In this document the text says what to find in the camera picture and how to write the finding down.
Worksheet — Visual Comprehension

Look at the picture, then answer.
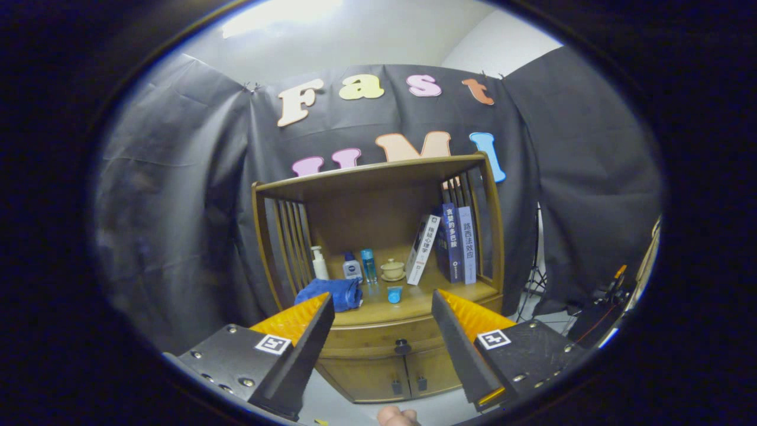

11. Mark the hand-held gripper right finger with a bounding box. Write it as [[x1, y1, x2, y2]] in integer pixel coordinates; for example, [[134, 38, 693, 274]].
[[431, 289, 586, 412]]

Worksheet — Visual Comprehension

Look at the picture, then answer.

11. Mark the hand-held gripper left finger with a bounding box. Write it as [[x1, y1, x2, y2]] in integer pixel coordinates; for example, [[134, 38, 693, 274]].
[[176, 293, 336, 422]]

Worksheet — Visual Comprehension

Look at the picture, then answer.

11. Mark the wooden drawer with black knob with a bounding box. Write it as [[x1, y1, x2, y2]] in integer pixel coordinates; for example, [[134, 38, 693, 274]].
[[319, 295, 503, 359]]

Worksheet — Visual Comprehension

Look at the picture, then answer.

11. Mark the wooden cabinet door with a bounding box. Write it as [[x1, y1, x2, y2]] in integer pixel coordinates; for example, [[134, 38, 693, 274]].
[[316, 355, 409, 404], [405, 346, 465, 398]]

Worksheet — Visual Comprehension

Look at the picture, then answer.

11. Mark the wooden countertop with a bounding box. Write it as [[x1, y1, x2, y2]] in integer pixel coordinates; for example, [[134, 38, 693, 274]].
[[331, 278, 500, 327]]

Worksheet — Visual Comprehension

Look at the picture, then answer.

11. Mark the wooden cabinet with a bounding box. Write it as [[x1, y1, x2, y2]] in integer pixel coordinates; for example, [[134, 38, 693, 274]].
[[251, 152, 505, 404]]

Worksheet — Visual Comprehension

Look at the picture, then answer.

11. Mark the blue folded towel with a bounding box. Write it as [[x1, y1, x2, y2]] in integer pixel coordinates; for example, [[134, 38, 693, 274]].
[[294, 278, 363, 313]]

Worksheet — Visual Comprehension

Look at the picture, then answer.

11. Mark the white pump bottle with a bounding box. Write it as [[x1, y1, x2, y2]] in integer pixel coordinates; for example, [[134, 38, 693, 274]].
[[310, 246, 330, 280]]

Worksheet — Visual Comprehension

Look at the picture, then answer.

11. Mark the black tripod stand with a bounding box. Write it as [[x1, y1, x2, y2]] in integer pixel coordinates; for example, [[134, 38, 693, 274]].
[[517, 204, 548, 323]]

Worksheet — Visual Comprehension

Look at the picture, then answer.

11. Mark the white book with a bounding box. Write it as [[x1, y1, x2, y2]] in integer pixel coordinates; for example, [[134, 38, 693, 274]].
[[406, 214, 441, 286]]

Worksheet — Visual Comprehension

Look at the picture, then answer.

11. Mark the pale blue book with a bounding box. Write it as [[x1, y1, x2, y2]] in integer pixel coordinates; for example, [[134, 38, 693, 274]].
[[457, 206, 477, 285]]

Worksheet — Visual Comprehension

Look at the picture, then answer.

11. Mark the dark blue book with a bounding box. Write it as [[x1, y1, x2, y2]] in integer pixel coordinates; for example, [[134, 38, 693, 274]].
[[436, 203, 465, 283]]

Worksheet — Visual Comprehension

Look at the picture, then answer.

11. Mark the black clamp with orange tip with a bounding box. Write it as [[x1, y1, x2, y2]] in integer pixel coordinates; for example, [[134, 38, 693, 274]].
[[585, 264, 629, 323]]

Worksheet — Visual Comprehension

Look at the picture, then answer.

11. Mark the pale wooden board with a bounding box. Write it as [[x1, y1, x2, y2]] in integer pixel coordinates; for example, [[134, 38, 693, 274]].
[[636, 216, 662, 296]]

